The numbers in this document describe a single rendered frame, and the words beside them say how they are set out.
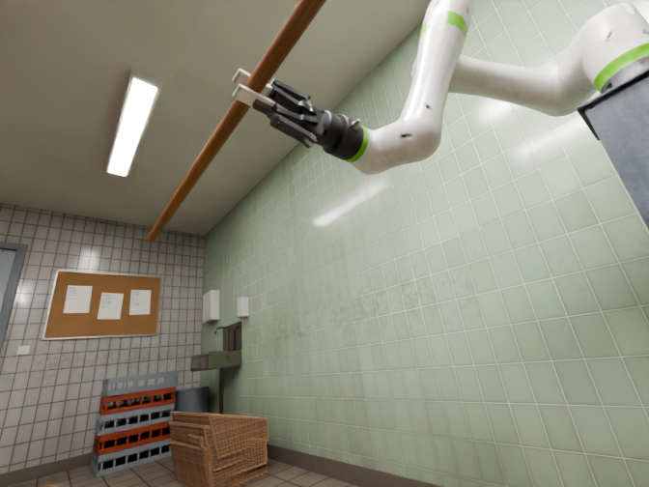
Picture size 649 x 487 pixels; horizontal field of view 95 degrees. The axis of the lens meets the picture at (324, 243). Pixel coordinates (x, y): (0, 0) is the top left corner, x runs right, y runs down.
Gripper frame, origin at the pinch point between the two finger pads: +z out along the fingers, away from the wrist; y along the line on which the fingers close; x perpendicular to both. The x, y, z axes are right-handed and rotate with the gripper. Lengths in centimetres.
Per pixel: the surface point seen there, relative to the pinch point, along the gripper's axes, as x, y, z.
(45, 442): 381, 91, 13
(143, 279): 378, -67, -53
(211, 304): 320, -25, -117
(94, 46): 134, -141, 28
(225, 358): 262, 40, -108
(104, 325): 378, -13, -20
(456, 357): 37, 56, -123
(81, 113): 198, -141, 29
